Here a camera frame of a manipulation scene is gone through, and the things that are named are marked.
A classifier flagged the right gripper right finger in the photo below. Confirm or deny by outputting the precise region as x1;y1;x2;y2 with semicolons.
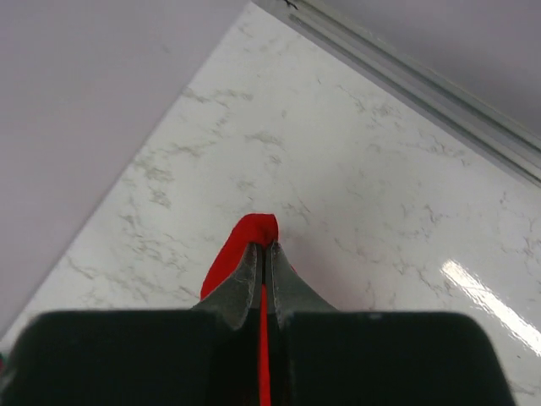
268;241;336;330

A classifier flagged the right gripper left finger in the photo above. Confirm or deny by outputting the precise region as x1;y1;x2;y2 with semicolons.
192;243;260;331

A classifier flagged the bright red t shirt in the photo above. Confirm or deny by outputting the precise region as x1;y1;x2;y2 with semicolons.
200;213;292;405

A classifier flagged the right aluminium frame post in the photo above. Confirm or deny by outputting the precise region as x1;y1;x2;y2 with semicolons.
257;1;540;185

